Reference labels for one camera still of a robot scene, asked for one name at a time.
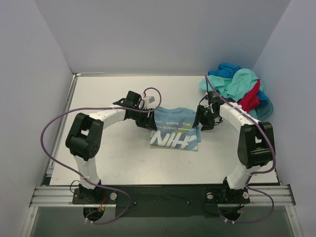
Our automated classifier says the light blue printed t-shirt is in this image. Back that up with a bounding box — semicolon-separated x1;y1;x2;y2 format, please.
149;107;201;151

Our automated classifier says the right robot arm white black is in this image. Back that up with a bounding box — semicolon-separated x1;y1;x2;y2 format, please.
193;91;276;202

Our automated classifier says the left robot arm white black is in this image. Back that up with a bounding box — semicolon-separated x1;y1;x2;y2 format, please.
65;91;157;203

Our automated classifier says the red t-shirt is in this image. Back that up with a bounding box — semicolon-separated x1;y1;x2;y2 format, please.
238;79;261;112

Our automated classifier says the royal blue t-shirt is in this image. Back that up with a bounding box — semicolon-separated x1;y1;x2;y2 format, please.
207;63;270;102

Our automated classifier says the translucent teal plastic basket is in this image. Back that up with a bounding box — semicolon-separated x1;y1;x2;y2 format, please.
249;100;274;121

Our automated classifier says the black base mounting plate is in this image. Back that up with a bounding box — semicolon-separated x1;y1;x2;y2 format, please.
72;184;250;218

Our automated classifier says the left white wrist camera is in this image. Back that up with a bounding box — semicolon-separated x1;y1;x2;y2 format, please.
142;96;155;107

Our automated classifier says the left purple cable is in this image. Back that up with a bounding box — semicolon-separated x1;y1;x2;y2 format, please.
40;87;162;225

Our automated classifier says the aluminium front rail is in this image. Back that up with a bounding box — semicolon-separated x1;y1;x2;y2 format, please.
21;185;303;237

